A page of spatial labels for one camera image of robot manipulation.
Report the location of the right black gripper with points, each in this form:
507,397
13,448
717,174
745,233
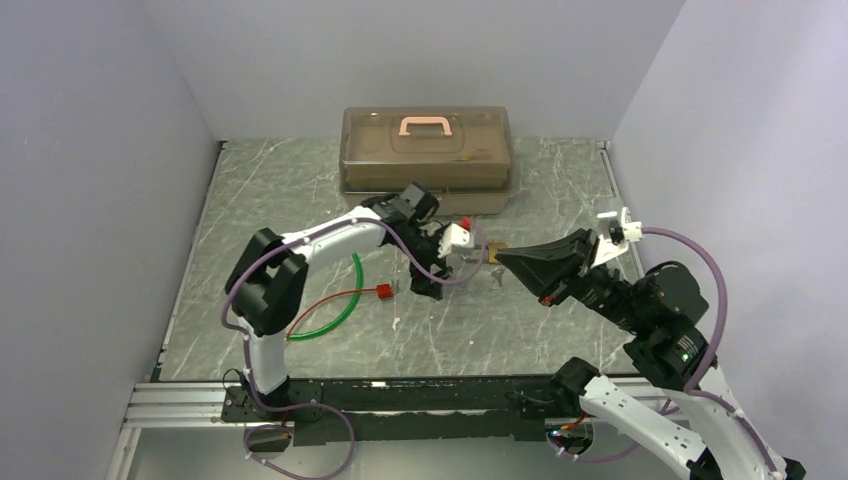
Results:
552,269

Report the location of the pink tool box handle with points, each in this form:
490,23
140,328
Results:
408,121

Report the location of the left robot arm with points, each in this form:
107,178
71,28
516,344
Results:
265,289

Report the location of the brass padlock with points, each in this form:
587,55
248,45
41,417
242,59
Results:
489,252

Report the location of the silver key set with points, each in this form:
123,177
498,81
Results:
498,275

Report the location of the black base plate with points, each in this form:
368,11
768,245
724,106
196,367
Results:
337,426

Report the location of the aluminium frame rail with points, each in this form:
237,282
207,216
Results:
223,403

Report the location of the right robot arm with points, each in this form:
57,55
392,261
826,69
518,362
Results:
660,311

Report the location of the brown translucent tool box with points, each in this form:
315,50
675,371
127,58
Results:
470,173

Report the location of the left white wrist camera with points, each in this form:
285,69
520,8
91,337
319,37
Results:
456,237

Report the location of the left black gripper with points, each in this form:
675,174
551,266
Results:
424,284

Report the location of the green cable lock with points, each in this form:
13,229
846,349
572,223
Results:
331,311

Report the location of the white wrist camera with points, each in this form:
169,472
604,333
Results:
456,237
616,230

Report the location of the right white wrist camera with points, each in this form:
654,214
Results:
616,230

